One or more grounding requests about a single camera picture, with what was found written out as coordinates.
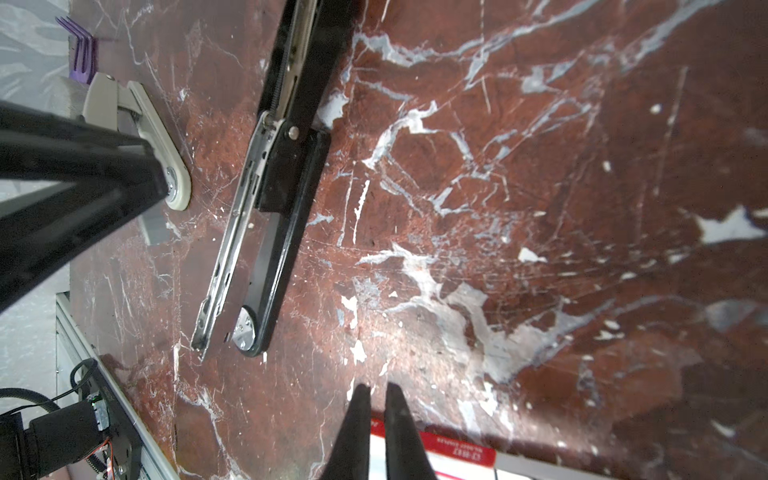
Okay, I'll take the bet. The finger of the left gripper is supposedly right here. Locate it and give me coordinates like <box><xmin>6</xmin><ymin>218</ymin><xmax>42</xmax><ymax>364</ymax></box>
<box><xmin>1</xmin><ymin>102</ymin><xmax>168</xmax><ymax>309</ymax></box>

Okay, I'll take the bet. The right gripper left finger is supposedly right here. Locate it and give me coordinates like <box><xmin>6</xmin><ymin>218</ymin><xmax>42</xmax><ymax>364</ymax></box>
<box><xmin>320</xmin><ymin>384</ymin><xmax>371</xmax><ymax>480</ymax></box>

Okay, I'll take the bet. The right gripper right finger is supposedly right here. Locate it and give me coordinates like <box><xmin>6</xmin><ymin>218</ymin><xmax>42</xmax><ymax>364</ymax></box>
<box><xmin>384</xmin><ymin>383</ymin><xmax>437</xmax><ymax>480</ymax></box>

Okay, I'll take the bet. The red white staple box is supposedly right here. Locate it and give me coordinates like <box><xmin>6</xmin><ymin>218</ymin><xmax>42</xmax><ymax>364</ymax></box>
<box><xmin>369</xmin><ymin>419</ymin><xmax>600</xmax><ymax>479</ymax></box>

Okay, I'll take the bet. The white black stapler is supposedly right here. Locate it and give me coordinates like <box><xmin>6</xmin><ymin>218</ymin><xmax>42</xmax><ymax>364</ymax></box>
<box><xmin>80</xmin><ymin>71</ymin><xmax>193</xmax><ymax>247</ymax></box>

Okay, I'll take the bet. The purple plastic tool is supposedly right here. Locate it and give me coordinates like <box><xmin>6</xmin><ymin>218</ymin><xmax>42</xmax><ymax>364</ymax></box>
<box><xmin>55</xmin><ymin>17</ymin><xmax>96</xmax><ymax>85</ymax></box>

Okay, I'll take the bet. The aluminium front rail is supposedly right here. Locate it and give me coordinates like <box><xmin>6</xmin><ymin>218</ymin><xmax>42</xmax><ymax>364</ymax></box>
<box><xmin>55</xmin><ymin>293</ymin><xmax>178</xmax><ymax>479</ymax></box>

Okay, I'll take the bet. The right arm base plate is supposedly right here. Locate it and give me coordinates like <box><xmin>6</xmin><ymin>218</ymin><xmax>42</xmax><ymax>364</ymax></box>
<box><xmin>1</xmin><ymin>366</ymin><xmax>107</xmax><ymax>479</ymax></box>

